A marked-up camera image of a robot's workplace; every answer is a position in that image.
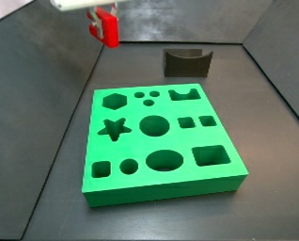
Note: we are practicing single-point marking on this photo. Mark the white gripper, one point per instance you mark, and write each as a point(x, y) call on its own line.
point(65, 5)

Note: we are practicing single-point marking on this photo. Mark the red double-square block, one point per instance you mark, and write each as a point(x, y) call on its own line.
point(109, 38)

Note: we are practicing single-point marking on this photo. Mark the green shape-sorting board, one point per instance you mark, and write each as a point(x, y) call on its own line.
point(157, 146)

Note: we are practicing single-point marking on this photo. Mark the black curved holder stand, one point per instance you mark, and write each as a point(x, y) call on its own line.
point(185, 62)

